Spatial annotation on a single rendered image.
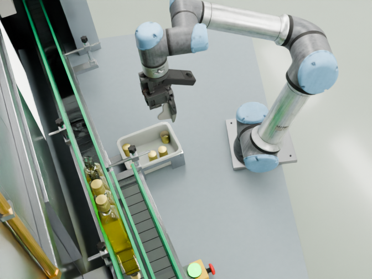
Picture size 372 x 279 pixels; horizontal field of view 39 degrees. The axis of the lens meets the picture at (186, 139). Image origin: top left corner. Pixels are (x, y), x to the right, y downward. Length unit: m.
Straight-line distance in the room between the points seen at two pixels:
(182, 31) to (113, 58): 1.14
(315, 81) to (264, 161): 0.38
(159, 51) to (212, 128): 0.80
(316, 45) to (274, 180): 0.64
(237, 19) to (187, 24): 0.18
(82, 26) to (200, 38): 1.15
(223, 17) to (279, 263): 0.84
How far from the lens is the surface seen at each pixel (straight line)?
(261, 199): 1.98
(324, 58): 1.54
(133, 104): 2.31
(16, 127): 1.49
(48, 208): 1.43
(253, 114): 1.89
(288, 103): 1.65
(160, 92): 1.55
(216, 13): 1.55
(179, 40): 1.43
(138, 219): 1.83
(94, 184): 1.59
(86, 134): 2.09
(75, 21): 2.48
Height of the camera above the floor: 2.45
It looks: 52 degrees down
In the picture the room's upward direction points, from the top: 10 degrees counter-clockwise
